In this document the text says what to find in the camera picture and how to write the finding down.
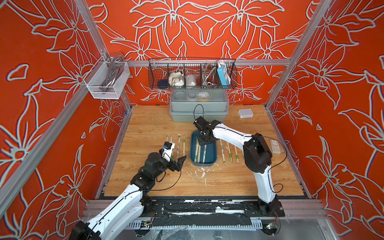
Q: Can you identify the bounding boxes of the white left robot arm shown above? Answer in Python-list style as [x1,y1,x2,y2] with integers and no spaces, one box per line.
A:
[69,150,187,240]

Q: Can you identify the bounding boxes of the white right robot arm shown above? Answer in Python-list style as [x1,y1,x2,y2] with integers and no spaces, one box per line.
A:
[194,117,277,204]

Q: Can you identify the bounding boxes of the wrapped chopsticks green band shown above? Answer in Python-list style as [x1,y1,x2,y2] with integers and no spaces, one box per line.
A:
[203,145,207,164]

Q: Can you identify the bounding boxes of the wrapped chopsticks in bin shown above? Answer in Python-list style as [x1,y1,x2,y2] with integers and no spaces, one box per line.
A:
[194,138,201,163]

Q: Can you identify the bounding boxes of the grey-green lidded storage box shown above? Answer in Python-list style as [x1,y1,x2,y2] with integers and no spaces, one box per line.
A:
[170,89,229,122]

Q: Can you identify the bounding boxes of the blue white box in basket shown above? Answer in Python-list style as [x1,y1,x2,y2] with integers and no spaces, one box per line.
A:
[217,60,231,87]

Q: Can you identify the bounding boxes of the teal plastic chopstick bin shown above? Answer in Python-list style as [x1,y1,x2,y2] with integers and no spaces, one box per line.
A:
[189,131,218,167]

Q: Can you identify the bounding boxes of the white remote control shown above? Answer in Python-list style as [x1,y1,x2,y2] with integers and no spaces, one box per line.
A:
[270,140,282,155]

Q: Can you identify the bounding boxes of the metal tongs in basket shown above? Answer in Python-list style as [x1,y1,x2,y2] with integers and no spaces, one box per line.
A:
[100,52,124,92]

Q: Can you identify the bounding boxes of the white network switch box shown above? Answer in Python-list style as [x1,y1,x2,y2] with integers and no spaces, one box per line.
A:
[238,109,254,118]

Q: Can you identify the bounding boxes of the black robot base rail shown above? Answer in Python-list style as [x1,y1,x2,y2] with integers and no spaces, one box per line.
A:
[140,196,286,227]

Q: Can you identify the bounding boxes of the black wire wall basket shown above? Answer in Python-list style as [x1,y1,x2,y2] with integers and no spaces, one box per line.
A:
[148,57,238,90]

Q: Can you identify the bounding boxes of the clear plastic wall basket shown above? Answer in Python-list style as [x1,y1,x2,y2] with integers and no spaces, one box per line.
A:
[84,55,130,100]

